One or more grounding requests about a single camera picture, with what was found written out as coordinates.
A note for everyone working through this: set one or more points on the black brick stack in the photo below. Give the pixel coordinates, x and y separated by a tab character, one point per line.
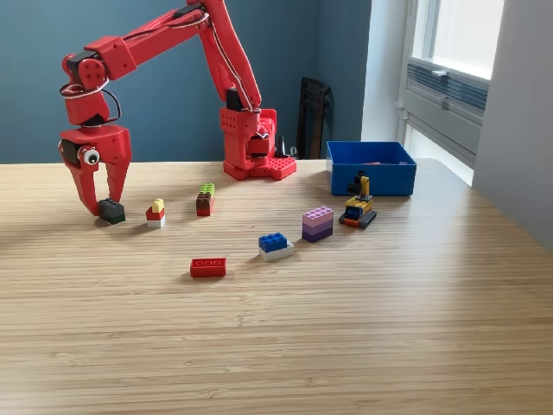
112	212

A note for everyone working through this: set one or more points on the blue plastic bin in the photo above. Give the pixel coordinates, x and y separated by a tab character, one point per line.
380	179

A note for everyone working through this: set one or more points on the yellow red white brick stack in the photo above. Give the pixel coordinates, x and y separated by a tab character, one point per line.
155	214

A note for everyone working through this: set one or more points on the green brown red brick stack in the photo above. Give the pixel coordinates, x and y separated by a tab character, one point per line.
204	203

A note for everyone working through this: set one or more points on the red brick with circles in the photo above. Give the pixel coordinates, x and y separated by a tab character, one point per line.
207	269

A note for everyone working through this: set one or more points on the blue on white brick stack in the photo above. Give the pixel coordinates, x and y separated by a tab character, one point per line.
272	243

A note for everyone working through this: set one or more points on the black table clamp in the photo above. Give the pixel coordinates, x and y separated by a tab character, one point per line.
282	148

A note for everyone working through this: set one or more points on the pink and purple brick stack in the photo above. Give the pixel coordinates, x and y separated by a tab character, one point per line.
317	227

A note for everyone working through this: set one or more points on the black chair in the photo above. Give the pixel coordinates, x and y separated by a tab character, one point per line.
317	112

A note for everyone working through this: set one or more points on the yellow toy digger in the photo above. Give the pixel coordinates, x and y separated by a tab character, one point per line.
356	212

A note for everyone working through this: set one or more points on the grey window vent unit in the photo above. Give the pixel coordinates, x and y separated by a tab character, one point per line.
453	116

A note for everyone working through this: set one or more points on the white framed window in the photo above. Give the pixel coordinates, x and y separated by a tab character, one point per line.
466	34

